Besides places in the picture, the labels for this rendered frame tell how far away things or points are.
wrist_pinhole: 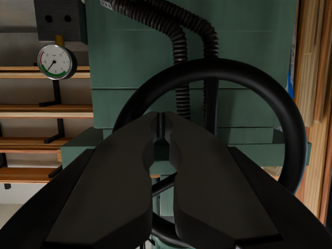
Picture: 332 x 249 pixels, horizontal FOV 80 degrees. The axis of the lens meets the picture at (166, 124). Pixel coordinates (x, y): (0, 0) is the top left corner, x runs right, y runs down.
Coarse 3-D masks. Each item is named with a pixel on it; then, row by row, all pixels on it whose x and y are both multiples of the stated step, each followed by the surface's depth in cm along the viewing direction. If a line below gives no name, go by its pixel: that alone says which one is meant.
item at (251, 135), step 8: (104, 128) 46; (112, 128) 46; (160, 128) 46; (224, 128) 47; (232, 128) 47; (240, 128) 47; (248, 128) 47; (256, 128) 47; (264, 128) 47; (272, 128) 47; (104, 136) 46; (160, 136) 46; (224, 136) 47; (232, 136) 47; (240, 136) 47; (248, 136) 47; (256, 136) 47; (264, 136) 47; (272, 136) 48; (160, 144) 47; (168, 144) 47
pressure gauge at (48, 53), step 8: (56, 40) 37; (48, 48) 36; (56, 48) 36; (64, 48) 36; (40, 56) 36; (48, 56) 36; (56, 56) 36; (64, 56) 36; (72, 56) 37; (40, 64) 36; (48, 64) 36; (56, 64) 36; (64, 64) 36; (72, 64) 36; (48, 72) 37; (56, 72) 37; (64, 72) 37; (72, 72) 38
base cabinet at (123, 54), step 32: (96, 0) 40; (192, 0) 41; (224, 0) 41; (256, 0) 41; (288, 0) 42; (96, 32) 41; (128, 32) 42; (160, 32) 42; (192, 32) 42; (224, 32) 42; (256, 32) 43; (288, 32) 43; (96, 64) 43; (128, 64) 43; (160, 64) 43; (256, 64) 44; (288, 64) 44
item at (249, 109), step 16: (96, 96) 44; (112, 96) 44; (128, 96) 44; (192, 96) 45; (224, 96) 45; (240, 96) 45; (256, 96) 45; (96, 112) 45; (112, 112) 45; (160, 112) 45; (176, 112) 45; (192, 112) 46; (224, 112) 46; (240, 112) 46; (256, 112) 46; (272, 112) 46
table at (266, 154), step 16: (96, 128) 64; (64, 144) 47; (80, 144) 47; (96, 144) 47; (240, 144) 48; (256, 144) 48; (272, 144) 48; (64, 160) 47; (160, 160) 38; (256, 160) 49; (272, 160) 49
